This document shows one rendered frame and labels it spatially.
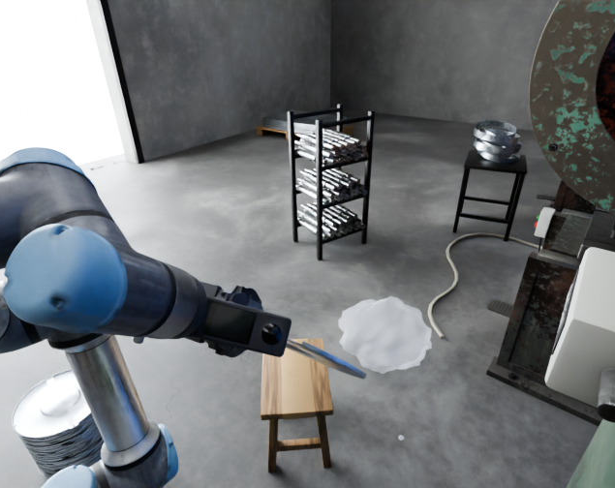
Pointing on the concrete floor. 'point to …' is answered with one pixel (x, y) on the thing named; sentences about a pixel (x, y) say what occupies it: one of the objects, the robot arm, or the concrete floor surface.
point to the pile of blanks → (66, 448)
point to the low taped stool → (295, 399)
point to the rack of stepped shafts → (330, 177)
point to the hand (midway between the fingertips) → (262, 327)
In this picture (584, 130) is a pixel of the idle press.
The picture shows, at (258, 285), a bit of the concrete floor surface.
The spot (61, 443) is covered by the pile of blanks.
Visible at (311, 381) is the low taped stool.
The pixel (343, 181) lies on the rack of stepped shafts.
